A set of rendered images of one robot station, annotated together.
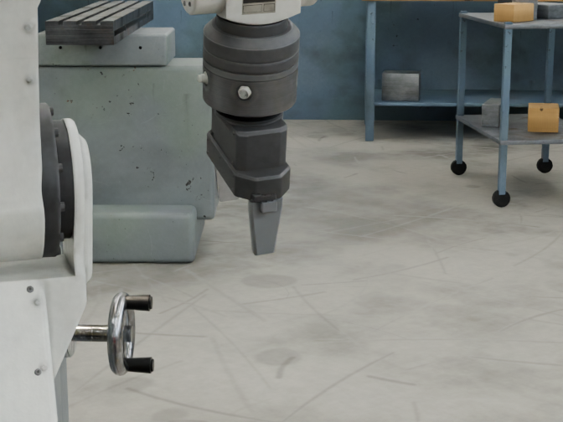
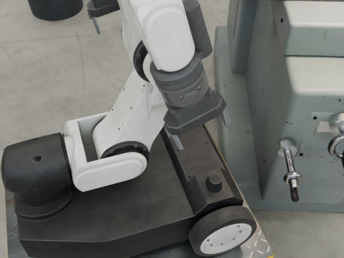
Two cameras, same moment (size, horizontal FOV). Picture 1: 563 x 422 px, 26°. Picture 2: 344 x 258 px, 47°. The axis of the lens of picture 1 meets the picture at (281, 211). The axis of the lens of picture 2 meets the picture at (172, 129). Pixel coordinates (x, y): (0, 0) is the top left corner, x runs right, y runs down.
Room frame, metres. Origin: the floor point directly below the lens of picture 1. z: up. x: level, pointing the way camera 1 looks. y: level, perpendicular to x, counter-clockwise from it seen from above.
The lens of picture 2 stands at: (1.10, -0.51, 1.56)
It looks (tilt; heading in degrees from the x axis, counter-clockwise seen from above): 47 degrees down; 89
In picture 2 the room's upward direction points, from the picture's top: straight up
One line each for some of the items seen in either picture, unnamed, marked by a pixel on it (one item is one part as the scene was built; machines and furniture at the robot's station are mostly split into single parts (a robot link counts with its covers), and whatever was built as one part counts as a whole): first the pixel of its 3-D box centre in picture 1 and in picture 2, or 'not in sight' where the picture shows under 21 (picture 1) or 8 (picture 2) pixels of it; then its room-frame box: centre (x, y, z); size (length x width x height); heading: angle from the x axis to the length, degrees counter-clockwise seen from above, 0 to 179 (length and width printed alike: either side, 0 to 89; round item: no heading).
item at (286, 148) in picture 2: not in sight; (291, 167); (1.49, 0.24, 0.56); 0.22 x 0.06 x 0.06; 87
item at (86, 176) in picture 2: not in sight; (104, 148); (0.92, 0.23, 0.68); 0.21 x 0.20 x 0.13; 17
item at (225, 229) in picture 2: not in sight; (222, 232); (1.26, 0.05, 0.50); 0.20 x 0.05 x 0.20; 17
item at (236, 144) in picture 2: not in sight; (274, 104); (1.68, 1.01, 0.10); 1.20 x 0.60 x 0.20; 87
